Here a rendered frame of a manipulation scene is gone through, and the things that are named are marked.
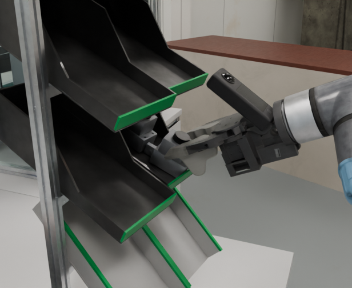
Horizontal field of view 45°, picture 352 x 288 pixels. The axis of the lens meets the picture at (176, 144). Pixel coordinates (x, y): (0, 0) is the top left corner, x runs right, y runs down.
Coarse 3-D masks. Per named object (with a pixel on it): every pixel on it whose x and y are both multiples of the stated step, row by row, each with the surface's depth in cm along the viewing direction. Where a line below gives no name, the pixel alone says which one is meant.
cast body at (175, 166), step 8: (168, 136) 73; (176, 136) 73; (184, 136) 73; (152, 144) 77; (160, 144) 76; (168, 144) 73; (176, 144) 72; (144, 152) 77; (152, 152) 77; (160, 152) 74; (152, 160) 75; (160, 160) 75; (168, 160) 74; (176, 160) 73; (160, 168) 75; (168, 168) 75; (176, 168) 74; (184, 168) 74; (176, 176) 75
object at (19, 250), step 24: (0, 192) 142; (0, 216) 127; (24, 216) 127; (0, 240) 116; (24, 240) 116; (216, 240) 116; (0, 264) 106; (24, 264) 106; (48, 264) 106; (216, 264) 106; (240, 264) 106; (264, 264) 106; (288, 264) 106
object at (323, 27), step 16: (304, 0) 559; (320, 0) 542; (336, 0) 525; (304, 16) 566; (320, 16) 548; (336, 16) 531; (304, 32) 572; (320, 32) 554; (336, 32) 536; (336, 48) 544
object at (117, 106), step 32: (0, 0) 55; (64, 0) 66; (0, 32) 57; (64, 32) 68; (96, 32) 65; (64, 64) 60; (96, 64) 64; (128, 64) 64; (96, 96) 57; (128, 96) 60; (160, 96) 62
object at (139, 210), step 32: (0, 96) 62; (64, 96) 73; (0, 128) 64; (64, 128) 73; (96, 128) 71; (32, 160) 62; (64, 160) 59; (96, 160) 69; (128, 160) 70; (64, 192) 61; (96, 192) 64; (128, 192) 66; (160, 192) 68; (128, 224) 61
